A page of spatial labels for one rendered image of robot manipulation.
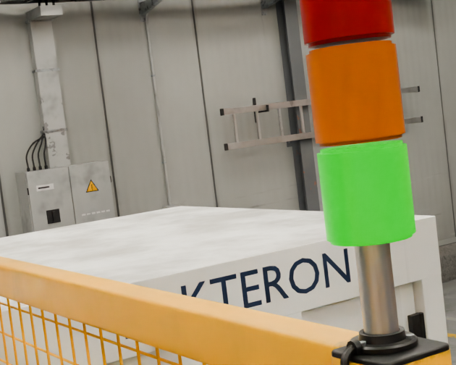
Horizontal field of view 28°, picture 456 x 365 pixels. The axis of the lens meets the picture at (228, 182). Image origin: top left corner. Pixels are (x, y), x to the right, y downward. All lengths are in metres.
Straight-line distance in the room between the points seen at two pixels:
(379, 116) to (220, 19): 8.96
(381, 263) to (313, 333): 0.08
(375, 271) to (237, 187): 8.89
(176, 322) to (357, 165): 0.27
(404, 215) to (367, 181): 0.03
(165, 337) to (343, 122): 0.30
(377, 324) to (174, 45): 8.64
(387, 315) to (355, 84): 0.13
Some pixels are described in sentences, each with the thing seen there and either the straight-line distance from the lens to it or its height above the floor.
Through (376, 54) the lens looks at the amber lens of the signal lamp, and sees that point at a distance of 0.49.
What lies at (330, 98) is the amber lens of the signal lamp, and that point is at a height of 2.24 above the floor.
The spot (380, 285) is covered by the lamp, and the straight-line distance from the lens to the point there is 0.51.
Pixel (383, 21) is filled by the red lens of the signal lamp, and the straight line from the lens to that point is 0.50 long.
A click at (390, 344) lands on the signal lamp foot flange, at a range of 0.51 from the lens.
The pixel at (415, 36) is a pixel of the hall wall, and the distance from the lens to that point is 11.07.
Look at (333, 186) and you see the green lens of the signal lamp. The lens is 0.50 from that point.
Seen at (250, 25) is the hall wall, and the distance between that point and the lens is 9.62.
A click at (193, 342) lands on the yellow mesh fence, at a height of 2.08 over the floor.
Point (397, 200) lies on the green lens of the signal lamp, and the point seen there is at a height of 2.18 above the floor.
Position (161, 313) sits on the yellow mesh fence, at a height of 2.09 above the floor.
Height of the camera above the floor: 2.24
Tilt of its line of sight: 4 degrees down
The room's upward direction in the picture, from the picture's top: 7 degrees counter-clockwise
